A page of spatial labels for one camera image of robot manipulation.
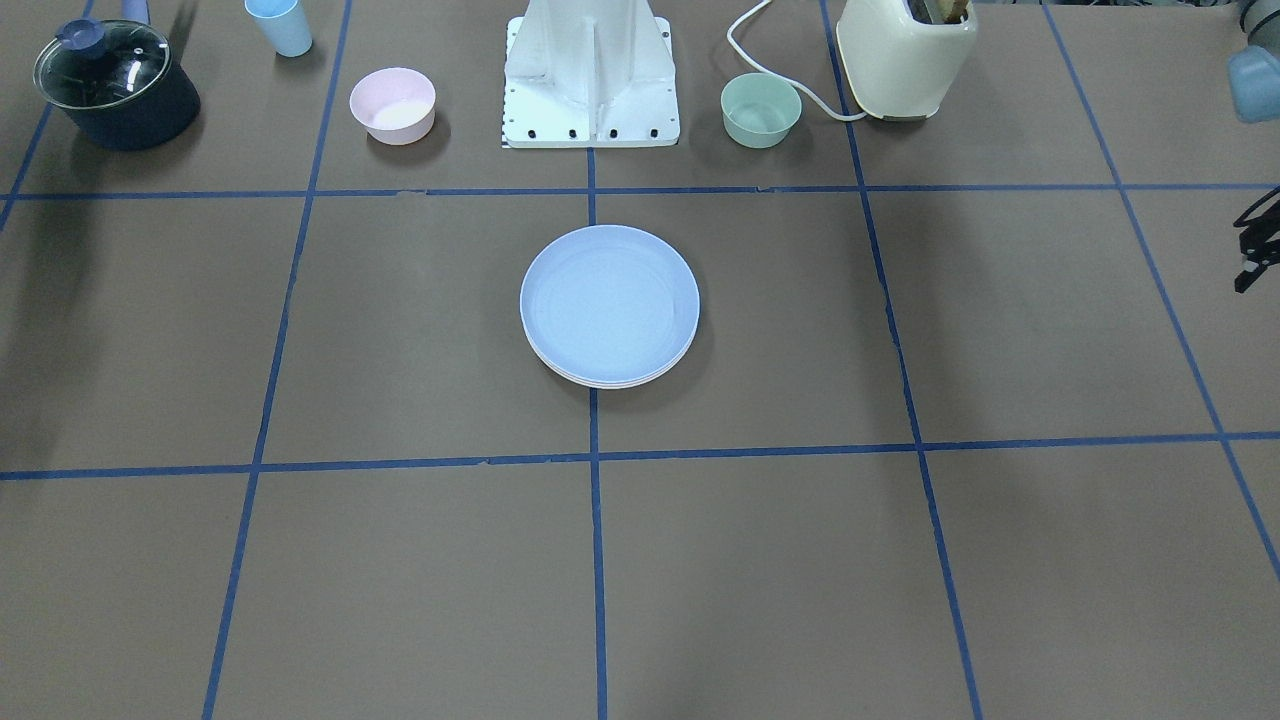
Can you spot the pink plate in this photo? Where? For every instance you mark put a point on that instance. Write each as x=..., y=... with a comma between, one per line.
x=682, y=353

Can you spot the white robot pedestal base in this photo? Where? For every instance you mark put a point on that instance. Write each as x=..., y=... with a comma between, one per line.
x=589, y=75

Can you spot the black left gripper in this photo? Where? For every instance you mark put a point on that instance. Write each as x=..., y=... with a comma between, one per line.
x=1257, y=246

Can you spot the green bowl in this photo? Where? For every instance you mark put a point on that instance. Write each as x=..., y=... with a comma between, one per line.
x=758, y=110

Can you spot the cream plate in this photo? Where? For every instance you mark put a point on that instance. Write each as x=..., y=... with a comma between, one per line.
x=596, y=384

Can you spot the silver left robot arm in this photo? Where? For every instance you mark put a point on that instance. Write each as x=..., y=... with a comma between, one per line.
x=1253, y=75

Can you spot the pink bowl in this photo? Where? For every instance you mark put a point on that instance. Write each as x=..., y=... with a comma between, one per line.
x=396, y=105

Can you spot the blue plate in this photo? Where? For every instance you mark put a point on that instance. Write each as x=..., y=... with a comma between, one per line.
x=609, y=302

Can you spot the cream toaster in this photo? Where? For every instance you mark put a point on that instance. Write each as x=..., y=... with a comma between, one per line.
x=901, y=57

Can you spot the dark blue lidded pot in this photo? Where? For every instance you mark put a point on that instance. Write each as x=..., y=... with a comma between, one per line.
x=119, y=80

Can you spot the light blue cup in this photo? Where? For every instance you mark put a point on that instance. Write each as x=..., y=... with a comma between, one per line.
x=284, y=25

